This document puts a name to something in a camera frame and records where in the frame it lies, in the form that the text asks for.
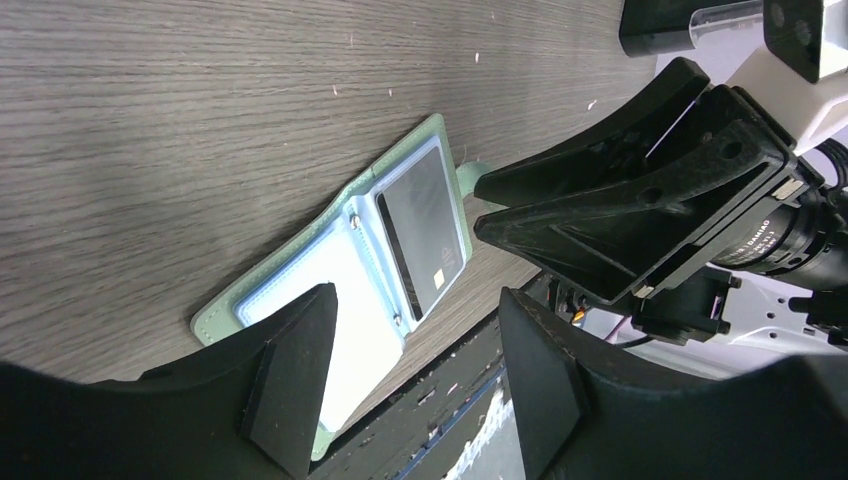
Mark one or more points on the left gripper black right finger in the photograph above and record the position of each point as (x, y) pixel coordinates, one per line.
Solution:
(586, 409)

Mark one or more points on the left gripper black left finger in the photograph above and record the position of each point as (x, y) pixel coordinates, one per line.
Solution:
(237, 409)

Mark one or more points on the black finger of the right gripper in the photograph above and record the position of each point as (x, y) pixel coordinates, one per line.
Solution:
(589, 157)

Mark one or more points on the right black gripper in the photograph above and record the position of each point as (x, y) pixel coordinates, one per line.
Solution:
(712, 187)

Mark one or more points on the black VIP credit card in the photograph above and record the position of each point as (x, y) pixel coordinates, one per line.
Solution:
(419, 216)

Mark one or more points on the green card holder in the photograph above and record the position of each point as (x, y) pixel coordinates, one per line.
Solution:
(342, 256)

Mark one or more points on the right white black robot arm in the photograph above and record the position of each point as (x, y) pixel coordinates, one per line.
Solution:
(764, 327)

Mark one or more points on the black metronome clear cover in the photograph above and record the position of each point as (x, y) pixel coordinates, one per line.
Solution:
(655, 27)

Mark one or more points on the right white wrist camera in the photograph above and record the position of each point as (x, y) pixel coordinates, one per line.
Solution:
(799, 75)

